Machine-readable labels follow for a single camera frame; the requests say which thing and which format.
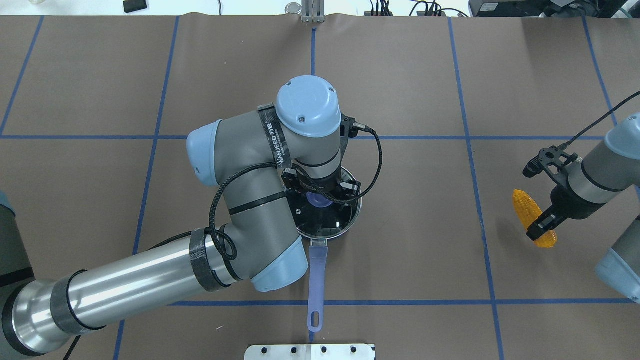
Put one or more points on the blue tape far-right vertical line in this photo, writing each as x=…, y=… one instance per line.
x=595, y=63

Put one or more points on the blue tape center vertical line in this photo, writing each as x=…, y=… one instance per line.
x=313, y=37

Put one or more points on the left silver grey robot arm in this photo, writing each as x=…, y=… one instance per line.
x=298, y=142

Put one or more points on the blue tape upper horizontal line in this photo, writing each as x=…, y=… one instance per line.
x=184, y=137

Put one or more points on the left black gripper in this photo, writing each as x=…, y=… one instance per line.
x=324, y=182

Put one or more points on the black equipment on bench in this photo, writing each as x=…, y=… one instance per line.
x=545, y=8

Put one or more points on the blue tape right vertical line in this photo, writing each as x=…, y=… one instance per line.
x=477, y=198

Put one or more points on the blue tape lower horizontal line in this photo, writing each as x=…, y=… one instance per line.
x=500, y=302

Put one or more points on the dark pot with purple handle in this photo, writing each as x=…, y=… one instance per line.
x=318, y=258

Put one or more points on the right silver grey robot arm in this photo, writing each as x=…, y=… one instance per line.
x=583, y=185

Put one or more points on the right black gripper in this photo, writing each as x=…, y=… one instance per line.
x=568, y=203

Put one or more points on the white metal plate with holes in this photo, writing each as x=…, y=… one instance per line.
x=357, y=351

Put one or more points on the grey metal bracket table edge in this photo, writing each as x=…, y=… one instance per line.
x=313, y=11

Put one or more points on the small black box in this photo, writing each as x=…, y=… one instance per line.
x=132, y=6

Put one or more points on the yellow plastic corn cob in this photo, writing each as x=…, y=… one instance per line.
x=527, y=211

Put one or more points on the glass pot lid purple knob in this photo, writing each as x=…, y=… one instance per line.
x=323, y=221

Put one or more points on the blue tape horizontal line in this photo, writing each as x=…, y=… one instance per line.
x=184, y=137
x=500, y=302

